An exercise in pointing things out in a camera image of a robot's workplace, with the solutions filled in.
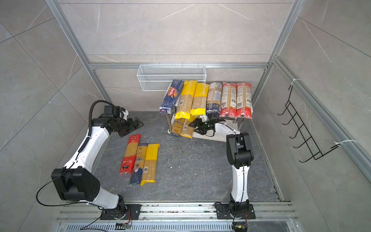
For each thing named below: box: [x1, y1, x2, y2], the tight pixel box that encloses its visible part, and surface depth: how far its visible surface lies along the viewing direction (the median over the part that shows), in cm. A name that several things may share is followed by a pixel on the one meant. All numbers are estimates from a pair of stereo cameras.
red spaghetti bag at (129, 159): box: [119, 134, 142, 174], surface depth 94 cm
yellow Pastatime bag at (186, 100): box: [174, 80, 198, 120], surface depth 76 cm
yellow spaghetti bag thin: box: [140, 143, 160, 187], surface depth 89 cm
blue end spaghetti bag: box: [205, 81, 223, 115], surface depth 77 cm
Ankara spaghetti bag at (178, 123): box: [171, 111, 191, 135], surface depth 98 cm
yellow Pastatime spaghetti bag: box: [190, 82, 210, 116], surface depth 76 cm
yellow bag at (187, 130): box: [180, 115, 199, 139], surface depth 98 cm
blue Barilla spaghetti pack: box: [159, 79, 185, 115], surface depth 77 cm
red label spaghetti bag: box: [219, 82, 238, 119], surface depth 75 cm
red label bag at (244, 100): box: [236, 82, 254, 119], surface depth 75 cm
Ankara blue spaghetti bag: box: [129, 143, 149, 186], surface depth 89 cm
